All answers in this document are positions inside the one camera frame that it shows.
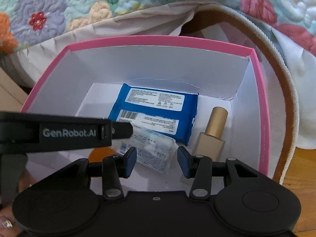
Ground white tissue pack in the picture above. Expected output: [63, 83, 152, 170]
[115, 125, 178, 173]

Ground left hand pink nails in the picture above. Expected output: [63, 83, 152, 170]
[1, 170, 36, 237]

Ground orange makeup sponge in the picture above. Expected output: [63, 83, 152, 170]
[88, 147, 117, 163]

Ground gold cap foundation bottle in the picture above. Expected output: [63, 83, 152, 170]
[192, 106, 228, 162]

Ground beige cardboard box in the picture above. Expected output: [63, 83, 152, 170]
[0, 69, 28, 112]

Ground blue wet wipes pack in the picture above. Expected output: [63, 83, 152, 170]
[109, 84, 198, 145]

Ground pink cardboard box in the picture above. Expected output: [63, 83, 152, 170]
[20, 35, 271, 193]

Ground floral quilted bedspread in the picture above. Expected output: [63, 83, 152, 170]
[1, 0, 315, 54]

